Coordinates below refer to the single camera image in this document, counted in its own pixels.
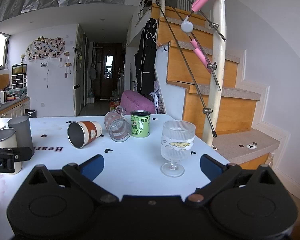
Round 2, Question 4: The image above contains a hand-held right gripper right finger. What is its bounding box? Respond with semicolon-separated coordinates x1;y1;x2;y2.
186;154;278;208

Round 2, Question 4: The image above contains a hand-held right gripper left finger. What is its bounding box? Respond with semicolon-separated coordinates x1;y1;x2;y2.
22;154;120;205

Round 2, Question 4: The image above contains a brown paper cup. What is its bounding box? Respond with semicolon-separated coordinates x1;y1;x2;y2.
67;121;103;149

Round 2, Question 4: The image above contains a striped glass mug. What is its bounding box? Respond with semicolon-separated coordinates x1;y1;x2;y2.
104;105;131;143

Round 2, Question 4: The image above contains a white metal cup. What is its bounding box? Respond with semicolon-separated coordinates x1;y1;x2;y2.
0;128;23;174

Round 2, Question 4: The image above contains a grey tumbler cup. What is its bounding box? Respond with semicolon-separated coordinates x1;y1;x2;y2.
8;116;35;153

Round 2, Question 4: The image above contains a kitchen counter cabinet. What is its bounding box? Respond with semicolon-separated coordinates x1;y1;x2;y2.
0;96;31;119

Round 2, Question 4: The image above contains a ribbed glass goblet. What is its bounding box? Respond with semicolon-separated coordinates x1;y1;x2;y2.
160;120;196;177

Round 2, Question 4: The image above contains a wooden staircase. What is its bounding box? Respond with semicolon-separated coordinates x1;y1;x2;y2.
151;3;288;167

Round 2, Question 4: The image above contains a green printed can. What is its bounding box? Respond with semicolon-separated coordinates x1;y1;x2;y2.
130;110;151;139

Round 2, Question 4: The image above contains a white drawer organiser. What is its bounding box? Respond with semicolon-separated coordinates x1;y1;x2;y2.
11;73;28;89

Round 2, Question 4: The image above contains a small fish tank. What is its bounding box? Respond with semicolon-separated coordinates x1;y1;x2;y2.
12;64;27;75

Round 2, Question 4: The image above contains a pink beanbag pouf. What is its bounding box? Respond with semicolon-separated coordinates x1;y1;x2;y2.
120;90;156;115

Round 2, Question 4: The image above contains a white perforated rack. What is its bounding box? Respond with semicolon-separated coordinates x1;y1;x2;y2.
152;92;166;115

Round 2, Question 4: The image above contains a hanging tote bag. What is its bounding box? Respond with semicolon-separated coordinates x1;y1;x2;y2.
89;64;98;81

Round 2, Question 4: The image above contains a dark wooden door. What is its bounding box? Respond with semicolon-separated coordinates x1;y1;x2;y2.
100;44;122;100

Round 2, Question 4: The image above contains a cloud-shaped photo board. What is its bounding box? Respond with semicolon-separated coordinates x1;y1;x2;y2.
26;36;66;62

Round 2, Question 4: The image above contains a black hanging coat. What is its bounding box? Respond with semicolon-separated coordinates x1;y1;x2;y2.
134;18;158;96

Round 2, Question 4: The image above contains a white round disc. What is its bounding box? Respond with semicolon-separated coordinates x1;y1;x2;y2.
180;21;194;33

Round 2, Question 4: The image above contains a white railing post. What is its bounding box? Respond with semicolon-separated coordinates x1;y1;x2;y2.
202;0;227;147

